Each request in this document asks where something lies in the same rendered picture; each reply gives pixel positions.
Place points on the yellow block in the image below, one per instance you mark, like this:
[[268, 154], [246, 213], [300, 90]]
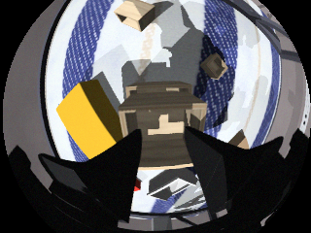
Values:
[[90, 118]]

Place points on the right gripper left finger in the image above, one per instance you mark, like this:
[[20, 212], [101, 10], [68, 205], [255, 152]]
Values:
[[108, 178]]

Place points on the red flat rectangular slab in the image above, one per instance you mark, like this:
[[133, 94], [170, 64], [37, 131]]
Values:
[[138, 185]]

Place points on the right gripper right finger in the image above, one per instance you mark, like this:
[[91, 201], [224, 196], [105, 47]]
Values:
[[222, 168]]

